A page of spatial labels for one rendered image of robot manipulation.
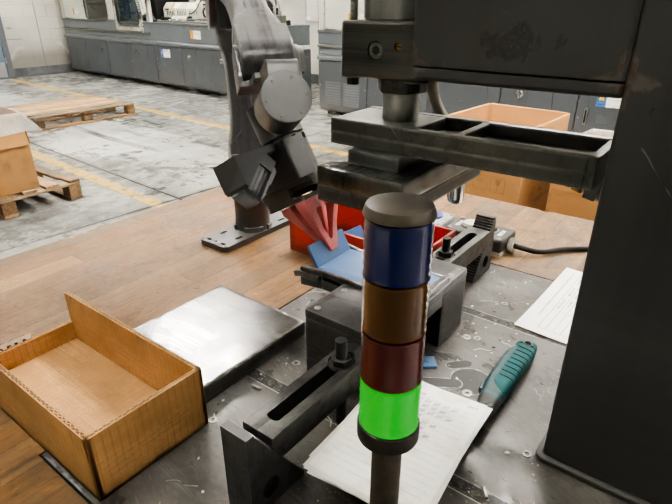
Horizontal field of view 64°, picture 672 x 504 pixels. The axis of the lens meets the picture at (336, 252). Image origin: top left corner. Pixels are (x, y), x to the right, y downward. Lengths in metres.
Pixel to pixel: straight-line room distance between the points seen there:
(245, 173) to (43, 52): 11.48
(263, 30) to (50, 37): 11.41
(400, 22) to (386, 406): 0.33
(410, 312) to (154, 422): 0.31
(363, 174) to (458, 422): 0.24
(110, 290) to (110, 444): 0.39
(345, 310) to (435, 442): 0.18
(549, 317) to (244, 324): 0.41
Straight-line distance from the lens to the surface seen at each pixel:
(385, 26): 0.52
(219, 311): 0.73
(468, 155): 0.49
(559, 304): 0.82
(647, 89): 0.42
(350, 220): 0.97
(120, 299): 0.84
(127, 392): 0.64
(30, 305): 0.88
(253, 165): 0.62
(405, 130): 0.52
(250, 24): 0.73
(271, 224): 1.00
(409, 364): 0.31
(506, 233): 0.96
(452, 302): 0.68
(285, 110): 0.60
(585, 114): 5.17
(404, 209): 0.27
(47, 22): 12.08
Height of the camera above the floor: 1.29
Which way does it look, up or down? 25 degrees down
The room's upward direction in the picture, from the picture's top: straight up
